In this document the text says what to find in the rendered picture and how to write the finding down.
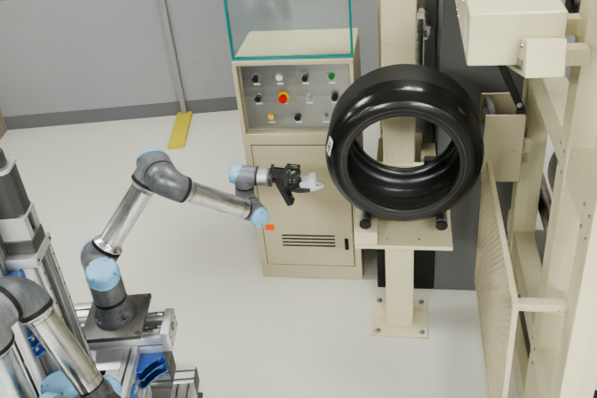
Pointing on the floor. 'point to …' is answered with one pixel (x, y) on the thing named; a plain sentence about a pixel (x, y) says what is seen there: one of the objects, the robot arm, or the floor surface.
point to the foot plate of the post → (398, 325)
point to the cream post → (393, 35)
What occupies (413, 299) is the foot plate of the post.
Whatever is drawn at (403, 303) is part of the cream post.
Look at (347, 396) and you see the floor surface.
